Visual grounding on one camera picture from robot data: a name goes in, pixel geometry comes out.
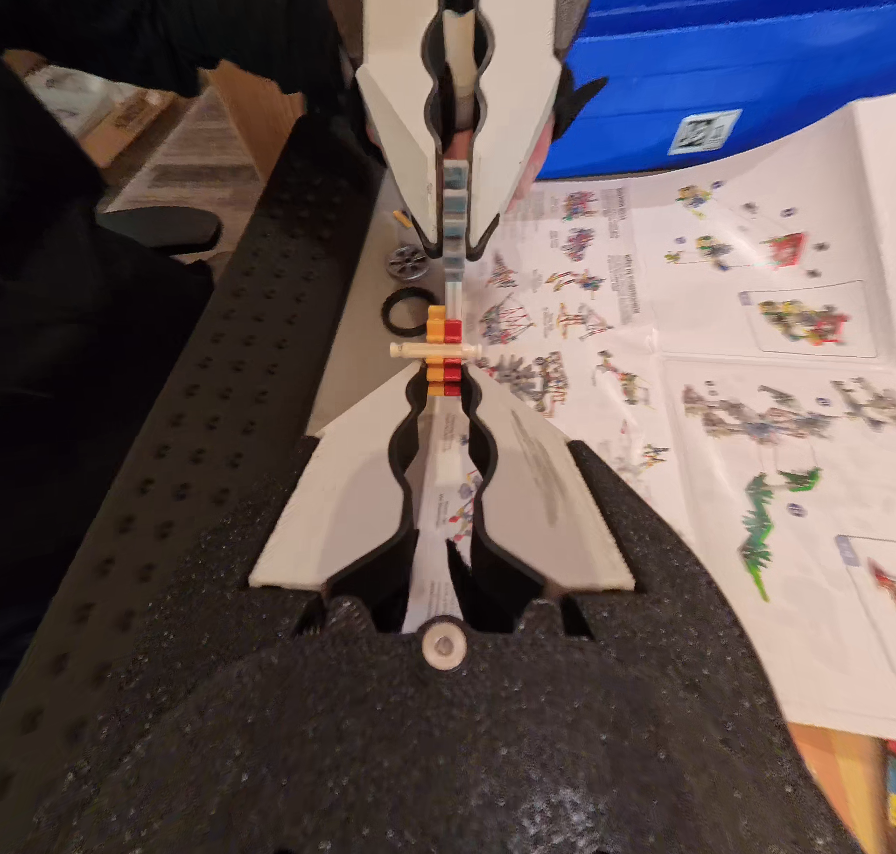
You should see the white folded instruction sheet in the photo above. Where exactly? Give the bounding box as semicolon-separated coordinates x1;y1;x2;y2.
402;95;896;743

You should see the cardboard box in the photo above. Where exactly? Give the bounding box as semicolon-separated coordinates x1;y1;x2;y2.
3;49;176;169

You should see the wooden cabinet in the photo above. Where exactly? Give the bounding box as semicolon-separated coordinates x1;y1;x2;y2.
199;60;309;190

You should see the person's left forearm black sleeve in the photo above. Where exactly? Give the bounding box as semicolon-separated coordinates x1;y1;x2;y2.
0;0;337;99

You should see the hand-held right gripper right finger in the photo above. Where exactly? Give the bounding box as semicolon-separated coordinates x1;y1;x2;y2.
462;370;638;632

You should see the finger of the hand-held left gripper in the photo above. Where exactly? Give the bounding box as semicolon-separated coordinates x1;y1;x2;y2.
354;0;450;262
466;0;567;259

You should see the small black rubber tire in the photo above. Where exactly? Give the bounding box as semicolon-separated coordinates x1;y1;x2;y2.
381;287;432;335

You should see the person's left hand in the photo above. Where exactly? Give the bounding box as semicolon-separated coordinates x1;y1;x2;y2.
513;121;561;202

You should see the black perforated board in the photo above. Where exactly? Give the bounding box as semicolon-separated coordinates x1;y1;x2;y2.
0;109;393;820

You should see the white printed tag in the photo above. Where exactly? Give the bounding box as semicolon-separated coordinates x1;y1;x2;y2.
667;109;743;157

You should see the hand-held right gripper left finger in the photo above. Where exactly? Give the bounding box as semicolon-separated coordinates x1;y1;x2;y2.
248;363;431;633

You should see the small grey wheel hub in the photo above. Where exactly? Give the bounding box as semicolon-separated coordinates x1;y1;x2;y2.
383;244;432;283

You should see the black office chair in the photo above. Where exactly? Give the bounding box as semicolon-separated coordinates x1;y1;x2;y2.
0;63;224;659

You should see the blue plastic bin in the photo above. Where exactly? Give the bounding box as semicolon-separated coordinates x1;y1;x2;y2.
539;0;896;182

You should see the yellow connector piece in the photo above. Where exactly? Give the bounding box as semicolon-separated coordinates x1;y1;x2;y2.
426;305;449;399

